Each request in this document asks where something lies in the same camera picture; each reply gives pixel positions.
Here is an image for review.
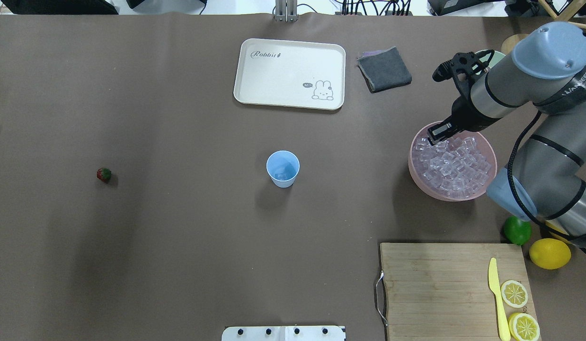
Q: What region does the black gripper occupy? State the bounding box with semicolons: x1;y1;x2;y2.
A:
427;50;496;145

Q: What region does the light blue plastic cup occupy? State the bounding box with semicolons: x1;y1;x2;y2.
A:
266;150;300;188

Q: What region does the red strawberry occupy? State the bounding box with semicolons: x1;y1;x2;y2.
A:
96;168;113;183

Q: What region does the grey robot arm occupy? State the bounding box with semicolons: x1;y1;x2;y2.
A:
428;21;586;252

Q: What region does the pile of clear ice cubes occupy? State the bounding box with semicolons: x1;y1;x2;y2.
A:
412;135;493;199

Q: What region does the wooden cup tree stand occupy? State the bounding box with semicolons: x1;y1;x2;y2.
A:
499;0;586;56

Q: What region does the pink bowl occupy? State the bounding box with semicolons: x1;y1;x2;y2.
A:
408;121;497;203

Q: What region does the grey folded cloth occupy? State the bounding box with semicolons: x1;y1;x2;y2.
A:
356;46;412;93

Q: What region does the light green bowl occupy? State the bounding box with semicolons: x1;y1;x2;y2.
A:
479;50;506;68

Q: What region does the green lime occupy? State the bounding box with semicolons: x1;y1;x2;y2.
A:
502;216;533;246

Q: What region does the cream rabbit tray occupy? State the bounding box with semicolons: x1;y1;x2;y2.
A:
233;38;346;111

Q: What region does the wooden cutting board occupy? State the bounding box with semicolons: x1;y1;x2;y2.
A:
378;242;532;341

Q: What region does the yellow plastic knife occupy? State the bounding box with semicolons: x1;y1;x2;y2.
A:
488;258;511;341

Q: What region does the lemon half upper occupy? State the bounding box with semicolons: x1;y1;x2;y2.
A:
500;280;529;308

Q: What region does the lemon half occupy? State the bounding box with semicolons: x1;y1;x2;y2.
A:
500;280;529;308
508;313;541;341

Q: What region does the lemon half lower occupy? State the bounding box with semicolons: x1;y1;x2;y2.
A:
508;313;541;341

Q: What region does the aluminium frame post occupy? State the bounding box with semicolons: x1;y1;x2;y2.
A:
273;0;299;22

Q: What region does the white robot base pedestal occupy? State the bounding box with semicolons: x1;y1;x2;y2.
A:
221;325;347;341

